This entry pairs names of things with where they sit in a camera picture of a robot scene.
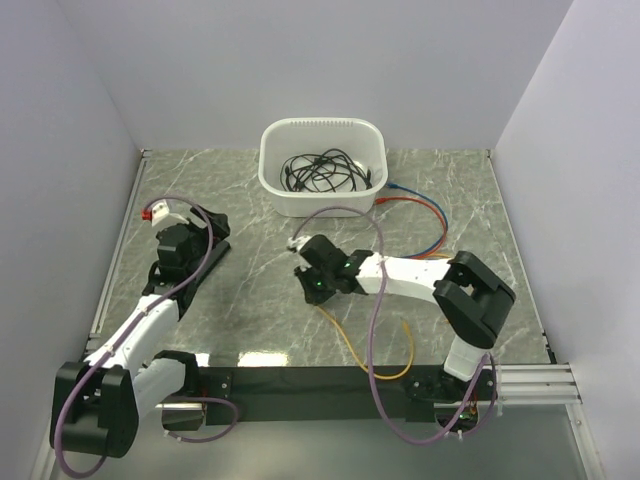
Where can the black network switch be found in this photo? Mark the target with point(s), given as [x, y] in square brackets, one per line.
[185, 296]

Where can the aluminium frame rail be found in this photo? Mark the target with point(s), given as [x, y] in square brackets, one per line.
[537, 385]

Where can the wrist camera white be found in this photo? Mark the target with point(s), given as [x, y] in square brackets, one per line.
[161, 216]
[296, 244]

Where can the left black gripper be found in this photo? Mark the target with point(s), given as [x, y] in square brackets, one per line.
[221, 228]

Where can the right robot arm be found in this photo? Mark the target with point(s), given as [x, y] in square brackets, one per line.
[474, 300]

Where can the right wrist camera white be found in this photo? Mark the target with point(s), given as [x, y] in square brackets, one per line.
[296, 244]

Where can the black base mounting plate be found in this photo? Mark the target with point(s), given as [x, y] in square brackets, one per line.
[426, 394]

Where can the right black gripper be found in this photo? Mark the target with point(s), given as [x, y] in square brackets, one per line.
[311, 295]

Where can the white plastic tub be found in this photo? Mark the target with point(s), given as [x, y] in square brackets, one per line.
[291, 143]

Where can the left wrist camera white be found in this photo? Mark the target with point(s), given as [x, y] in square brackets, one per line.
[161, 216]

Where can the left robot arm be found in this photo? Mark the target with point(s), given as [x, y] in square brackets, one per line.
[99, 401]

